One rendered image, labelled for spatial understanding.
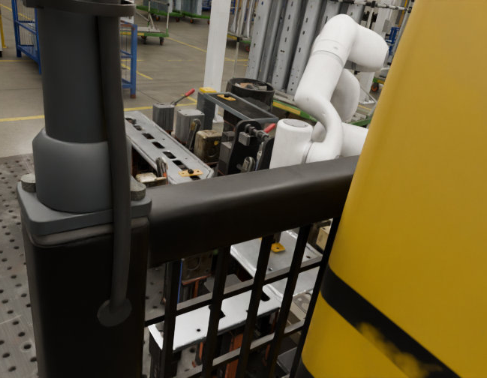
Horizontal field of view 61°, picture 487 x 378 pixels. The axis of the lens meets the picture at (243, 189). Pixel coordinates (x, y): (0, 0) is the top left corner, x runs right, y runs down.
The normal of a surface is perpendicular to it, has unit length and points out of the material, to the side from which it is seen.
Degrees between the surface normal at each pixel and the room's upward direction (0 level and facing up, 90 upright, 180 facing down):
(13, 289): 0
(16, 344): 0
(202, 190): 0
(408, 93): 90
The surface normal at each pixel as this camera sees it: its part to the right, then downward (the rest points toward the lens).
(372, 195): -0.82, 0.14
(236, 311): 0.15, -0.88
